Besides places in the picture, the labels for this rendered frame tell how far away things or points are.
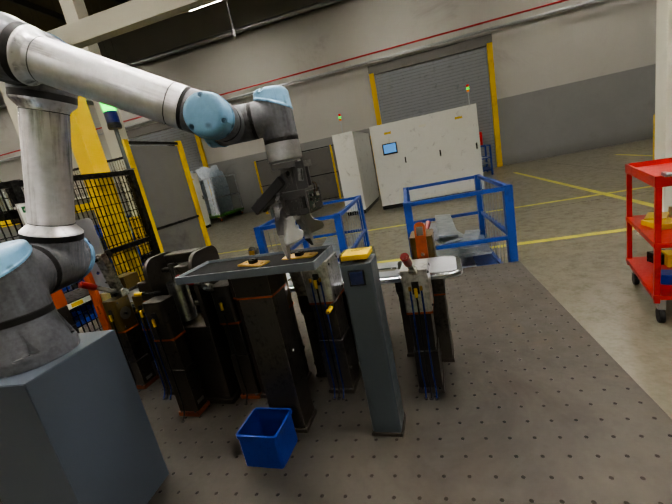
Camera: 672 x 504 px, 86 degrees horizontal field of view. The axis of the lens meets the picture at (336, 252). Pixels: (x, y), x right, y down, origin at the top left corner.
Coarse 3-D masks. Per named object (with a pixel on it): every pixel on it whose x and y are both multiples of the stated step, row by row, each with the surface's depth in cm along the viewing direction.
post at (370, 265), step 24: (360, 264) 76; (360, 288) 78; (360, 312) 80; (384, 312) 83; (360, 336) 81; (384, 336) 80; (360, 360) 83; (384, 360) 81; (384, 384) 83; (384, 408) 85; (384, 432) 87
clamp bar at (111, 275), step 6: (108, 252) 127; (96, 258) 123; (102, 258) 123; (102, 264) 124; (108, 264) 125; (102, 270) 126; (108, 270) 125; (114, 270) 127; (108, 276) 126; (114, 276) 127; (108, 282) 128; (114, 282) 127; (120, 282) 129; (114, 288) 129; (120, 288) 128; (114, 294) 129
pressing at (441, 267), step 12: (384, 264) 120; (396, 264) 117; (432, 264) 110; (444, 264) 108; (456, 264) 106; (288, 276) 129; (384, 276) 108; (396, 276) 105; (432, 276) 101; (444, 276) 100; (456, 276) 100; (132, 300) 140
